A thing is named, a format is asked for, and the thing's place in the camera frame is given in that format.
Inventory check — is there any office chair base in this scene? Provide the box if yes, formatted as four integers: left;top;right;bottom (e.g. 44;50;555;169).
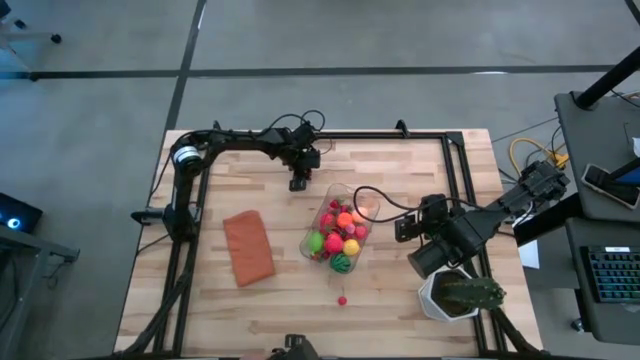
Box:
0;0;64;81

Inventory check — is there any glossy red toy apple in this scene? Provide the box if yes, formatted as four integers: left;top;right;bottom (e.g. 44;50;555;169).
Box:
324;233;345;255

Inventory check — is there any black aluminium table frame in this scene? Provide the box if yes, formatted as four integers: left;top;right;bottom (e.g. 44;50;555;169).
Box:
119;129;544;357

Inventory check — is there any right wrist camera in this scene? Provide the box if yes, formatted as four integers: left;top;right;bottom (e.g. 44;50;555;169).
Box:
421;193;450;217

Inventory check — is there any black desk bar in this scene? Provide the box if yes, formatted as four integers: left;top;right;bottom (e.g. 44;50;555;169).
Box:
513;199;584;247

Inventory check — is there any grey desk with phone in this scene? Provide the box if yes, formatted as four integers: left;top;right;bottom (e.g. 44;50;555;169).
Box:
553;91;640;224

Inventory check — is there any black box with blue light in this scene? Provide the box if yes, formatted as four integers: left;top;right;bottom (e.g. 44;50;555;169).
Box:
0;192;44;234

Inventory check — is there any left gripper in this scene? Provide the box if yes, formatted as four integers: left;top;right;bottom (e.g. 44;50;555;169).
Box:
286;146;323;193

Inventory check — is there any white paper sheet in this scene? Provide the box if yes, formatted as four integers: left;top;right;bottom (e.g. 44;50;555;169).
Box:
518;239;542;270

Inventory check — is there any green cactus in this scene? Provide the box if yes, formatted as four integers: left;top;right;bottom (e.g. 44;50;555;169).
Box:
439;276;507;311

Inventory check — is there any grey side table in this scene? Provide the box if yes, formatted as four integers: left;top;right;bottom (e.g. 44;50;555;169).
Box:
0;224;81;360

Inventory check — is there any black table clamp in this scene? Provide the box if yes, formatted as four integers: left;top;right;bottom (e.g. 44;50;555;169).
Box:
130;208;169;226

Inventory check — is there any grey desk with keyboard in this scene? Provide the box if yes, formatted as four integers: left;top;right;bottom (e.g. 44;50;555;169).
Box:
564;217;640;347

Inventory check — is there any toy watermelon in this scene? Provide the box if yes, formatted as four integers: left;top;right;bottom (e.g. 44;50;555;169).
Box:
330;253;353;275

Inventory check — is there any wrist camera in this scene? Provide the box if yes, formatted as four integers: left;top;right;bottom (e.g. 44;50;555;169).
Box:
421;193;450;217
291;122;317;147

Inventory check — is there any black round pole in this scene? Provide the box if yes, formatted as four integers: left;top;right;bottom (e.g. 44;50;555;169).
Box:
573;45;640;110

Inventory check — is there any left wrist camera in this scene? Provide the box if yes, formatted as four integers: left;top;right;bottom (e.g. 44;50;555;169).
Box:
291;122;317;147

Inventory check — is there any yellow cable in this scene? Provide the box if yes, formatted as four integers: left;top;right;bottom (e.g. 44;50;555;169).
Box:
508;137;570;174

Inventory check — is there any orange cloth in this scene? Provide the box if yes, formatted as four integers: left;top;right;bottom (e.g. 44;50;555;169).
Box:
222;209;278;288

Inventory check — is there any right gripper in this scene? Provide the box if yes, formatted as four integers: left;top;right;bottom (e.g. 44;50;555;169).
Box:
394;214;455;248

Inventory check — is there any backlit black keyboard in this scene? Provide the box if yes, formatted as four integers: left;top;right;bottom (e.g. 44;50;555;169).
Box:
579;244;640;305

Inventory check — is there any black smartphone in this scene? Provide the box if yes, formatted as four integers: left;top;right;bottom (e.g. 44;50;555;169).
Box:
580;163;640;210

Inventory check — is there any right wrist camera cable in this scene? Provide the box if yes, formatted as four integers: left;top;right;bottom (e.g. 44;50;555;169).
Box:
352;185;426;225

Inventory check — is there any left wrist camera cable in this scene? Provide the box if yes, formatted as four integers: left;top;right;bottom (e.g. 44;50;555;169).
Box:
268;108;327;137

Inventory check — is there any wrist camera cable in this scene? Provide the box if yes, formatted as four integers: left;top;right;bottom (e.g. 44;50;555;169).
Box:
268;108;327;137
352;185;426;225

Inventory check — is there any clear plastic container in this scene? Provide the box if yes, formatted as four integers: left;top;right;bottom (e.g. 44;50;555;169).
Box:
298;182;382;275

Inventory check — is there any white hexagonal plant pot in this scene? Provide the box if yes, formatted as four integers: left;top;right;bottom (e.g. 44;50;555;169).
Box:
417;266;481;323

